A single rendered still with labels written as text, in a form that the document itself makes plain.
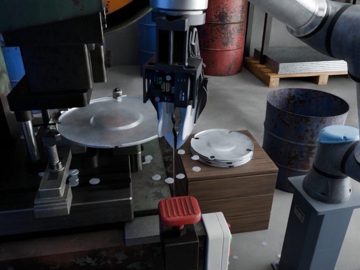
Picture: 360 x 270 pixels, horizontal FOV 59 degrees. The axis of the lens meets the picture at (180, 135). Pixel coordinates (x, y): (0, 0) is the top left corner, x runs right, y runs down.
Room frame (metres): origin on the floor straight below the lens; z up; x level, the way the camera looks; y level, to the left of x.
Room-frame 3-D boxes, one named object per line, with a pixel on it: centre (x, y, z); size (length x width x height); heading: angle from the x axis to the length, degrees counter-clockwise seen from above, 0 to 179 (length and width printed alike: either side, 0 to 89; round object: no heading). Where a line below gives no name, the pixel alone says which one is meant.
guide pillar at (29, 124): (0.62, 0.33, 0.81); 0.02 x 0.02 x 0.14
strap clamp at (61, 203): (0.55, 0.26, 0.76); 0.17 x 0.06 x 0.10; 10
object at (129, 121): (0.73, 0.16, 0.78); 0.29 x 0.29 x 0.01
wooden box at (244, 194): (1.30, -0.20, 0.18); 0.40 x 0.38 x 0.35; 100
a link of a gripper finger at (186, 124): (0.44, -0.01, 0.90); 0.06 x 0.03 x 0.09; 169
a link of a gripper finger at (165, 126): (0.45, 0.02, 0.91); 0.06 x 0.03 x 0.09; 169
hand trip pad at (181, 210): (0.43, 0.00, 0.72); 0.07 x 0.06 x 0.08; 100
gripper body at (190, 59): (0.44, 0.01, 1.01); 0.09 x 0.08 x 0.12; 169
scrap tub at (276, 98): (1.61, -0.68, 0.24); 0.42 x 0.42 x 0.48
